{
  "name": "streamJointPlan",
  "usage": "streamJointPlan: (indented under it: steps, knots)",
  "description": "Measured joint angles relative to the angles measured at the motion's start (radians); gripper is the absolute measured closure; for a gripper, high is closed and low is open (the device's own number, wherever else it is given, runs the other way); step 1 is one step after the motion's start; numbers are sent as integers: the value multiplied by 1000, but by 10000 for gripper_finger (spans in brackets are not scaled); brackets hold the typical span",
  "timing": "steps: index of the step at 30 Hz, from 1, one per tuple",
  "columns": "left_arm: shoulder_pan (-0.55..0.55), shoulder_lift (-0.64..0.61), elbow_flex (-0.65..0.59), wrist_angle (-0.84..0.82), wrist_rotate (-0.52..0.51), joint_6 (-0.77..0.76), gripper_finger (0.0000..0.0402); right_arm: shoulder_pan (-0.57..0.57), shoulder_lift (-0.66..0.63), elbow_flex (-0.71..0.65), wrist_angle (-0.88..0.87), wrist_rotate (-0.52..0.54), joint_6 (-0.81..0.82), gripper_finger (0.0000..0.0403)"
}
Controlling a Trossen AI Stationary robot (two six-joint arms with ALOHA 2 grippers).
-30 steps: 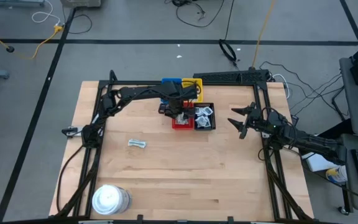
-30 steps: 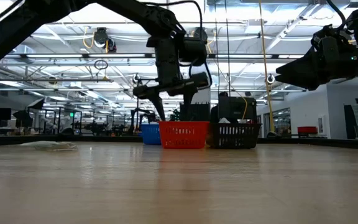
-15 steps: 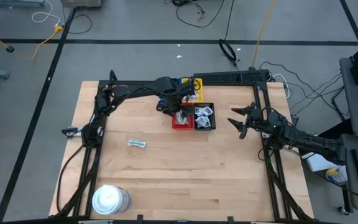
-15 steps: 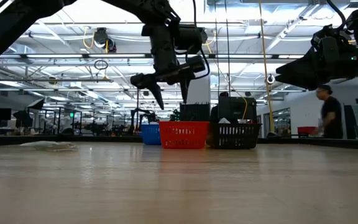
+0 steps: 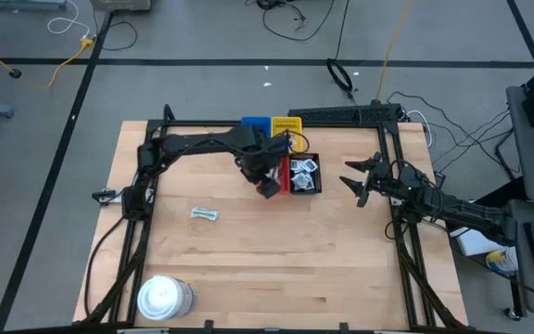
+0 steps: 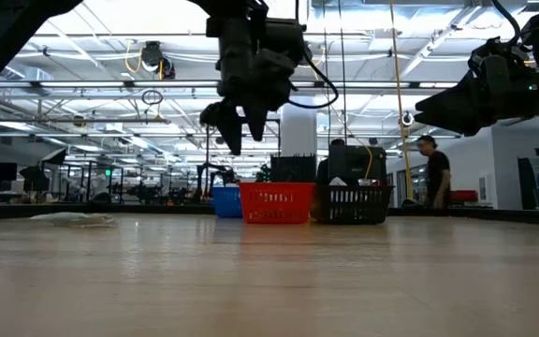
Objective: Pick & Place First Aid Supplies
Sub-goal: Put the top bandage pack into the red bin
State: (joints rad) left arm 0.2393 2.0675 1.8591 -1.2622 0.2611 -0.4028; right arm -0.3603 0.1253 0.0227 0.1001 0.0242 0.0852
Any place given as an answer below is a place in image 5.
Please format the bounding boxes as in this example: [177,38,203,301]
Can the black arm base connector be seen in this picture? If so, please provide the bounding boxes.
[91,187,127,206]

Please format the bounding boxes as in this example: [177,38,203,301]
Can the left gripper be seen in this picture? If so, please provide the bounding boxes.
[236,148,291,201]

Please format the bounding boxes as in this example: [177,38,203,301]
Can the black aluminium table frame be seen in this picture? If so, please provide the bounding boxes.
[80,104,470,334]

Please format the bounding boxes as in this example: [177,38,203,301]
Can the red plastic basket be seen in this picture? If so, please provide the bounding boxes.
[256,155,292,196]

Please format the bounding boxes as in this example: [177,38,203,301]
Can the grey equipment case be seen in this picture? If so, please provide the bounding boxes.
[90,0,153,13]

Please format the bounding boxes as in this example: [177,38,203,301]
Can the white-lidded wipes canister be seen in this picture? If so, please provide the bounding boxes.
[136,274,197,322]

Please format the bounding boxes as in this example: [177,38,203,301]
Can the black beam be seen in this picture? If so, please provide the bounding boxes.
[473,177,528,210]

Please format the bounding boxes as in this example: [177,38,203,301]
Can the thin black floor cable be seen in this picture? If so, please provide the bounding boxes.
[93,7,139,51]

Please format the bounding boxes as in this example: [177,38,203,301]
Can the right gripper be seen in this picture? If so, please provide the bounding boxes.
[338,151,405,209]

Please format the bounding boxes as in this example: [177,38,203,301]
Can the black cable tangle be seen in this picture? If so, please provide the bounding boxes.
[246,0,338,43]

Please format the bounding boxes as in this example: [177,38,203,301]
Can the black floor cables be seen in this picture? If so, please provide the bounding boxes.
[386,90,526,183]

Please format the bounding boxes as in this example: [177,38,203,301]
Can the white floor cable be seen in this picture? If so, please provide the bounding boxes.
[46,0,93,39]

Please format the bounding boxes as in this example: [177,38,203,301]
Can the white cable loop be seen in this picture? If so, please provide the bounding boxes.
[405,109,435,148]

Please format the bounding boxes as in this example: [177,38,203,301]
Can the white yellow wipes tub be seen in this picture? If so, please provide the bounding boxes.
[485,247,522,275]

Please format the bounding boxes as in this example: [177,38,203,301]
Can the yellow hanging cable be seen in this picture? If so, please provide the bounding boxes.
[375,0,413,102]

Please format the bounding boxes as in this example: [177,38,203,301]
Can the yellow floor cable with plug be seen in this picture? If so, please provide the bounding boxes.
[0,32,97,91]

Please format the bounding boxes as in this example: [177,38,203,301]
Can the black plastic basket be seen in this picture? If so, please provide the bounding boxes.
[288,152,324,196]

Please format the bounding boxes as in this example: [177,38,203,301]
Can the blue plastic basket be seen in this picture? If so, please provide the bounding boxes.
[240,115,273,138]

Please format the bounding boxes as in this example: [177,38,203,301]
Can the coiled black cable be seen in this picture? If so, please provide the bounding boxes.
[325,0,357,102]

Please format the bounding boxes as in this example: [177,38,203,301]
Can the white box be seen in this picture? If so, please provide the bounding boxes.
[451,225,507,258]

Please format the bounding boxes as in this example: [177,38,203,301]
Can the yellow plastic basket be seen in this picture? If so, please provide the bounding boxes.
[271,116,304,154]

